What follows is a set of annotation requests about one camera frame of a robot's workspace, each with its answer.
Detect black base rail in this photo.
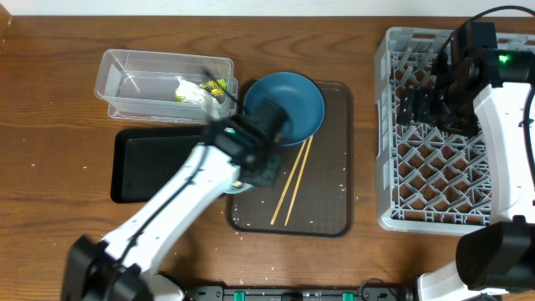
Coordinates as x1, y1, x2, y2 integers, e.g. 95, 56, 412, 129
185, 281, 419, 301

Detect black plastic bin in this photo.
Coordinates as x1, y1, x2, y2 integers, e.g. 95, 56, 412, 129
110, 125, 204, 204

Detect light blue bowl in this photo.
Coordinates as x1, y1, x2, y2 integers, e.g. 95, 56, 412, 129
224, 181, 252, 195

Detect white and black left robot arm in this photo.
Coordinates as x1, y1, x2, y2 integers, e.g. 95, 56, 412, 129
60, 117, 283, 301

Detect white tissue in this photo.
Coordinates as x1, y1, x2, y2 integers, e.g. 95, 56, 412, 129
175, 76, 220, 119

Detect wooden chopstick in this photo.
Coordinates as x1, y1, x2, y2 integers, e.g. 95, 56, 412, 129
270, 140, 308, 226
284, 135, 314, 227

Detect clear plastic bin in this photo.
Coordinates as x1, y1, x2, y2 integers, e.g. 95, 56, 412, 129
94, 49, 238, 124

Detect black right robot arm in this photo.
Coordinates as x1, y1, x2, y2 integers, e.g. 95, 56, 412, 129
396, 48, 534, 300

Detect yellow green snack wrapper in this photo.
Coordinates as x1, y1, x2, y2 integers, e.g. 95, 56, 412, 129
200, 79, 227, 97

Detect dark blue plate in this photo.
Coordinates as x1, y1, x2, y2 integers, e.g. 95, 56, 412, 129
243, 72, 325, 146

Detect dark brown serving tray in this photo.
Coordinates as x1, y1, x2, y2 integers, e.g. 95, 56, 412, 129
226, 82, 353, 237

